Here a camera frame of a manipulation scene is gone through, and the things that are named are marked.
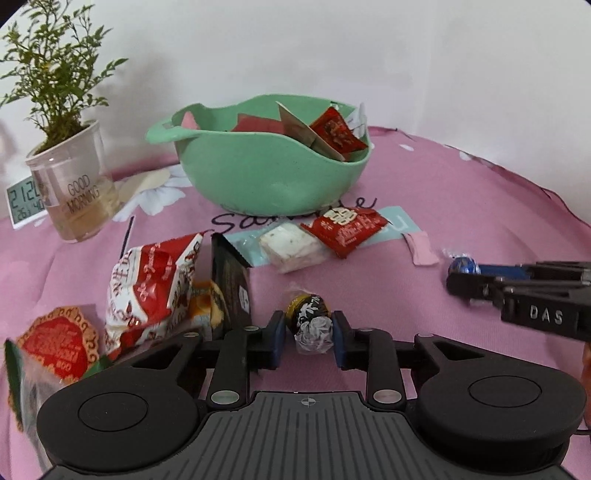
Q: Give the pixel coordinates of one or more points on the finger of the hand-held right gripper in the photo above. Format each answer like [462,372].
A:
[508,270]
[475,288]

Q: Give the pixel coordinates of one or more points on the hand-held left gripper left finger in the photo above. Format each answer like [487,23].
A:
[277,339]

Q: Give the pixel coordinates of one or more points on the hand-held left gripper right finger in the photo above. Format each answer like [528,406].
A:
[342,339]

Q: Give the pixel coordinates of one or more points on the blue foil candy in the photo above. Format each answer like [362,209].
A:
[462,266]

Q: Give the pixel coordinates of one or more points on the black gold candy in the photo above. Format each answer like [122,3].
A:
[307,309]

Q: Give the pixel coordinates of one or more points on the green bowl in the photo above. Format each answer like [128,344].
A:
[258,177]

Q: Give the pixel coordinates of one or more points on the person's right hand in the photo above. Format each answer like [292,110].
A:
[587,374]

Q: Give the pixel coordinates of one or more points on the small pink candy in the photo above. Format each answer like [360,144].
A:
[420,249]

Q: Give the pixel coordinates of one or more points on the black snack packet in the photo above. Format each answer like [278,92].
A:
[231,281]

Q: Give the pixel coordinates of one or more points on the orange snack packet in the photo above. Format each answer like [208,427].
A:
[210,307]

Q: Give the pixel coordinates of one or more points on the light blue nougat packet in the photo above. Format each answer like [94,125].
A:
[286,247]

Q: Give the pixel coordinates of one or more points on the pink printed tablecloth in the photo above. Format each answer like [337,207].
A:
[461,184]

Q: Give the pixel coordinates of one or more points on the red snack packet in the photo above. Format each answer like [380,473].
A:
[346,230]
[337,131]

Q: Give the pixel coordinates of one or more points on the large red white packet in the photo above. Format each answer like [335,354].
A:
[147,286]

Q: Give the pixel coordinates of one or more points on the clear white wrapper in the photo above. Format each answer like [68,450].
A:
[359,117]

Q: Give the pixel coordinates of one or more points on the beige brown packet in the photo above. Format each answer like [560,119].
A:
[300,127]

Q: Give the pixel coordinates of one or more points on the dark pink packet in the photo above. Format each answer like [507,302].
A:
[258,123]

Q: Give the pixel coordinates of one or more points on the round red patterned packet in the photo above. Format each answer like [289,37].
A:
[55,344]

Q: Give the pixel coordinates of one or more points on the small pink packet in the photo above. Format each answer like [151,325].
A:
[189,121]

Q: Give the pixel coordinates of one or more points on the clear plastic plant cup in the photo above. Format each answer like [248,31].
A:
[69,198]

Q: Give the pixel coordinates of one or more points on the white digital clock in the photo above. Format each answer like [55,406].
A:
[23,203]

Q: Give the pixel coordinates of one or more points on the small green plant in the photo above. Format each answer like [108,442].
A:
[51,83]

